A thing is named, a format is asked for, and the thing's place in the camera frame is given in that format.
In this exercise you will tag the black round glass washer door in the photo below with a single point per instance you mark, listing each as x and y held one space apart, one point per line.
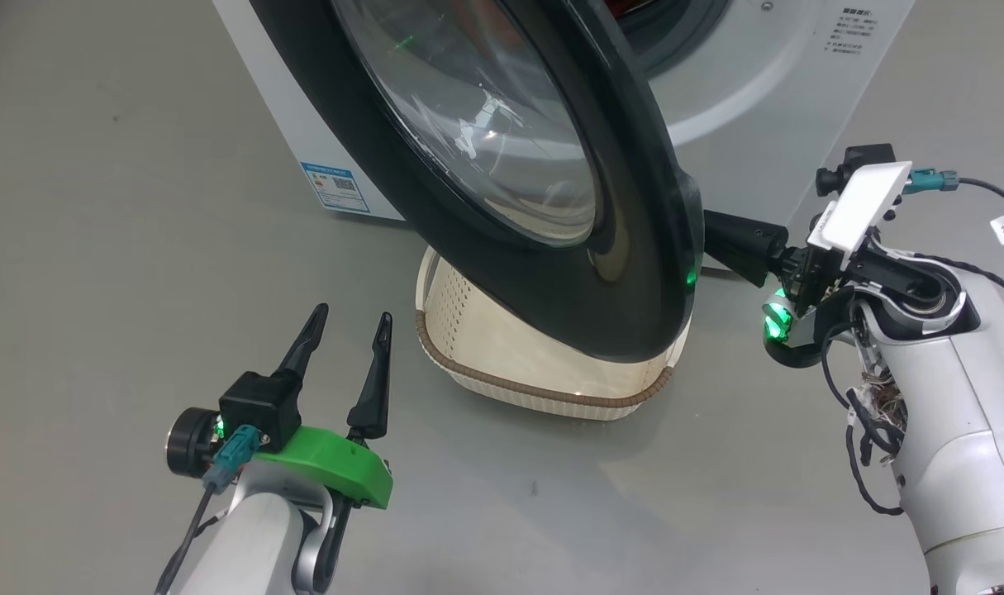
634 248

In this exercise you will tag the grey rubber door gasket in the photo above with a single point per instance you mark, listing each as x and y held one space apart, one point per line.
675 45

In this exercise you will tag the blue energy label sticker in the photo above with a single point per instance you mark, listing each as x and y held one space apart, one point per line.
336 186

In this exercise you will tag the white front-load washing machine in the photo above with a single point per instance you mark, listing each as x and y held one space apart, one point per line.
741 107

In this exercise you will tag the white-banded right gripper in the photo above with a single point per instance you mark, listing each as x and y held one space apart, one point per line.
857 207

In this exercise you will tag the cream laundry basket brown rim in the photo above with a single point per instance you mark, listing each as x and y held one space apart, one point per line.
510 347

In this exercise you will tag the teal camera connector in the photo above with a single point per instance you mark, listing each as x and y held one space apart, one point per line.
233 454
927 180

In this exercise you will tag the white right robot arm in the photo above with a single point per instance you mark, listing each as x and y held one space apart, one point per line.
964 430

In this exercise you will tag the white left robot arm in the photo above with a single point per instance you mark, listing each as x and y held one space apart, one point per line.
254 537

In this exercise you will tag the teal left camera connector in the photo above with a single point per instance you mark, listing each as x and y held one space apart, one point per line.
233 454

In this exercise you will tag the teal right camera connector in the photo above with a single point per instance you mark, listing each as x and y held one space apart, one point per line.
927 180

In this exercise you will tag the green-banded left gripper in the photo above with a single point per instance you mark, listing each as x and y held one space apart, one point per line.
328 463

